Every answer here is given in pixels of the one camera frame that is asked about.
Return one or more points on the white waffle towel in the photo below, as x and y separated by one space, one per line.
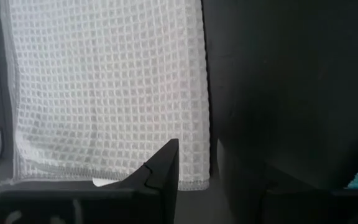
104 77

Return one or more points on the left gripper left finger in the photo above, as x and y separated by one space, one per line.
154 202

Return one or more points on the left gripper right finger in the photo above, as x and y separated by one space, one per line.
291 208

